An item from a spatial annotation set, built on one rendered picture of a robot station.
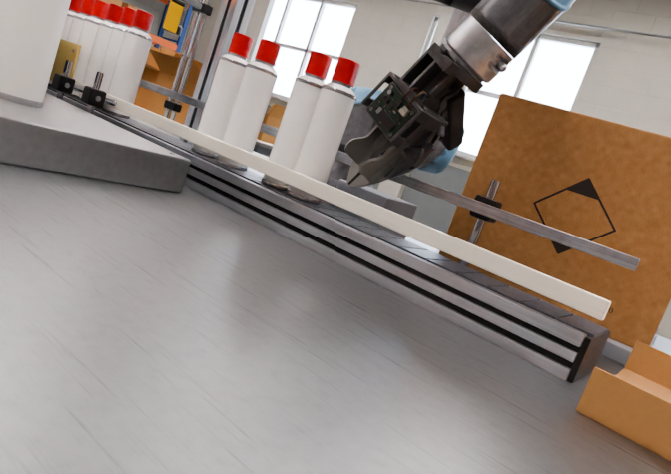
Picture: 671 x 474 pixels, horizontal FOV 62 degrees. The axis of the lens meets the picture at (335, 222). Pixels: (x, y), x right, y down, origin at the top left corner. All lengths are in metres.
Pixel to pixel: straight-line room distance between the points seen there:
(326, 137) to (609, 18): 5.94
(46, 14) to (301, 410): 0.67
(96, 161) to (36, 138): 0.08
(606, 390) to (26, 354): 0.41
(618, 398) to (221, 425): 0.33
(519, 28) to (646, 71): 5.70
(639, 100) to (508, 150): 5.45
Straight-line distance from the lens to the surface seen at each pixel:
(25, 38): 0.85
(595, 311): 0.60
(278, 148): 0.82
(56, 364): 0.29
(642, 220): 0.82
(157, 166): 0.79
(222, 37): 1.20
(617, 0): 6.67
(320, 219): 0.72
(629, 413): 0.51
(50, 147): 0.71
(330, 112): 0.78
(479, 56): 0.67
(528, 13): 0.67
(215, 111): 0.94
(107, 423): 0.26
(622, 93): 6.32
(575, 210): 0.82
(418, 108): 0.65
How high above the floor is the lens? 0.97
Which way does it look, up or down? 7 degrees down
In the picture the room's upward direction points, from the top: 20 degrees clockwise
